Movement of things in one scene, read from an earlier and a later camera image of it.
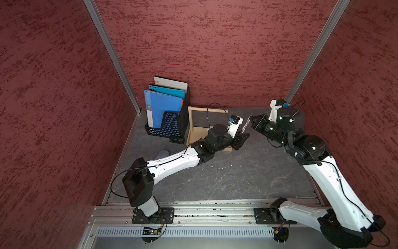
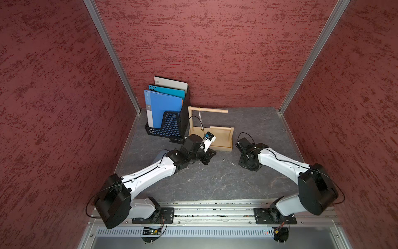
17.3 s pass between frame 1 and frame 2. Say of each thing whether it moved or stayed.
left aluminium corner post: stayed
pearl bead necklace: moved
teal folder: stayed
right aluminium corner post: stayed
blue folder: stayed
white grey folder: stayed
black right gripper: moved
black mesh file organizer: stayed
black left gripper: moved
